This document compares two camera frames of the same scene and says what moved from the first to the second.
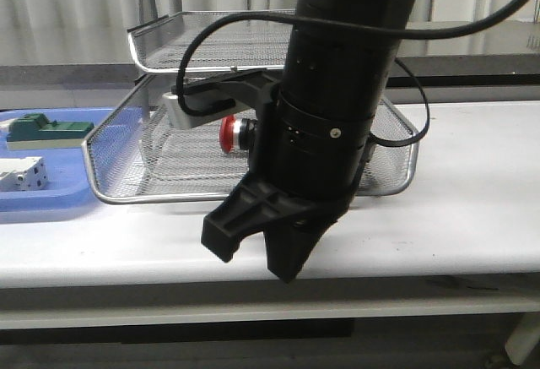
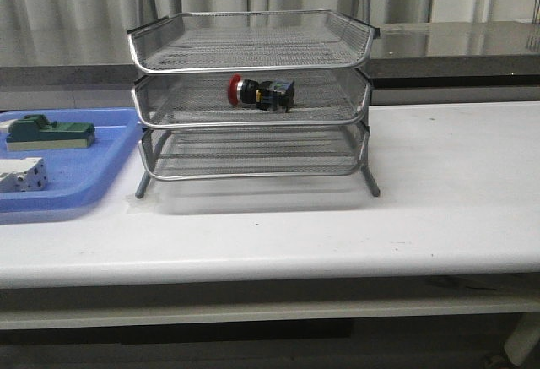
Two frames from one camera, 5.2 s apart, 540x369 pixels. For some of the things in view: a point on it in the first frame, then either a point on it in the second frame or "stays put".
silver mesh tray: (136, 155) -> (173, 102)
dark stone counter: (506, 56) stays put
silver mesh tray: (159, 44) stays put
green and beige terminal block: (34, 131) stays put
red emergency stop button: (236, 134) -> (269, 94)
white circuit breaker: (28, 173) stays put
